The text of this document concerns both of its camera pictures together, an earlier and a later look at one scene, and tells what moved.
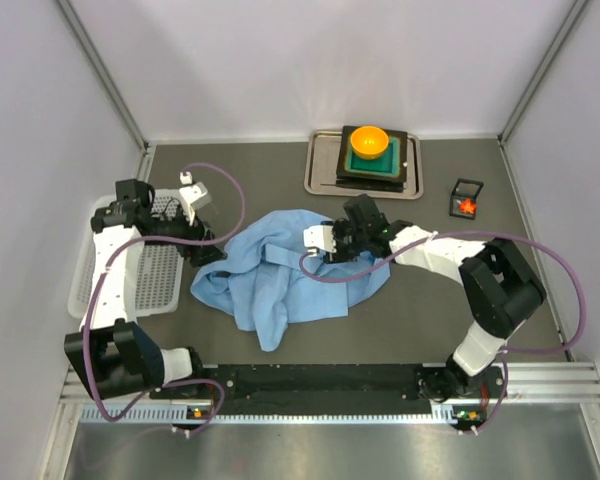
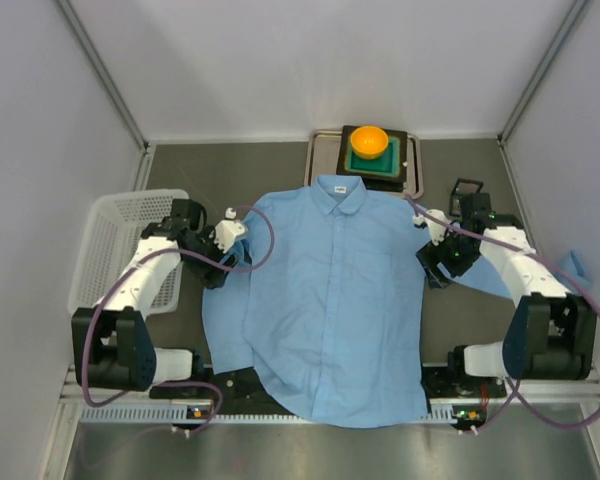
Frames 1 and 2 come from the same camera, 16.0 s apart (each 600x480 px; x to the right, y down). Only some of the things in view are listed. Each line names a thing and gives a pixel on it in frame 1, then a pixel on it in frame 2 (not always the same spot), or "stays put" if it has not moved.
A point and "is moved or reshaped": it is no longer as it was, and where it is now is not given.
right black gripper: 340,245 to 436,267
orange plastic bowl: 369,142 stays put
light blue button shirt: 258,283 is moved or reshaped
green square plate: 388,164 stays put
